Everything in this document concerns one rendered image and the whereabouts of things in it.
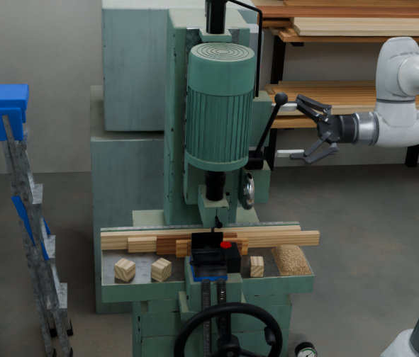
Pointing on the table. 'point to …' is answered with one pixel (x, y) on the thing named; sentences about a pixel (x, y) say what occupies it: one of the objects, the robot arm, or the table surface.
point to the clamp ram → (206, 240)
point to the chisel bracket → (212, 209)
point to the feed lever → (255, 160)
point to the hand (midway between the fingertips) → (277, 129)
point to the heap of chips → (290, 260)
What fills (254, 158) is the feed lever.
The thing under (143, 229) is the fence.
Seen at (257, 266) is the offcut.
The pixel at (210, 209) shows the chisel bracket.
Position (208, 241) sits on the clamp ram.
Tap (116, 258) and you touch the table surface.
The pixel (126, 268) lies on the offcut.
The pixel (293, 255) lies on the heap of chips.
